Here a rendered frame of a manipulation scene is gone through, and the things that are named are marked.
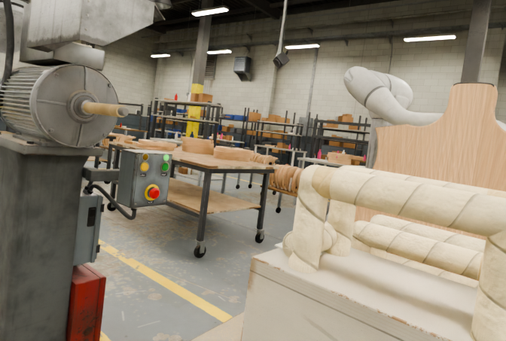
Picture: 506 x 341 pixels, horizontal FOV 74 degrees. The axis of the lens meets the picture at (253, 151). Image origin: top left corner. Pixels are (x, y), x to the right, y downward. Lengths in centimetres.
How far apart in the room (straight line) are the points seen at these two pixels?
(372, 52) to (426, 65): 183
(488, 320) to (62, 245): 127
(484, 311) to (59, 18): 91
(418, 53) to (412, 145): 1158
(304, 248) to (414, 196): 12
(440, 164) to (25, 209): 117
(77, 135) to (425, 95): 1126
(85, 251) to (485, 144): 131
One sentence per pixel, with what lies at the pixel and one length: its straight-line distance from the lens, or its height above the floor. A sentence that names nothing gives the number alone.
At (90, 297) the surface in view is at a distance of 150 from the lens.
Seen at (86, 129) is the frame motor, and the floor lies 118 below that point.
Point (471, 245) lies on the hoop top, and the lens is 56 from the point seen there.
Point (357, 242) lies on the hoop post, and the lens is 51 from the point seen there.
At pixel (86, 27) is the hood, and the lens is 85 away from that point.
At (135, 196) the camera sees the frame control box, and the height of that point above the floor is 97.
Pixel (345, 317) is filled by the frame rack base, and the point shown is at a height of 108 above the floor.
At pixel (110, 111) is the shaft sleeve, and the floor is 125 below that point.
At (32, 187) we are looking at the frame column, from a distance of 129.
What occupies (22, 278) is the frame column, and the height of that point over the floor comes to 68.
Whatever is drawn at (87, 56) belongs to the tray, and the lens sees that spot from 121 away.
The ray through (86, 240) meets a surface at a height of 75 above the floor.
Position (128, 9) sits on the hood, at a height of 149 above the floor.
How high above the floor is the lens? 124
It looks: 3 degrees down
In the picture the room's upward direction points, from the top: 7 degrees clockwise
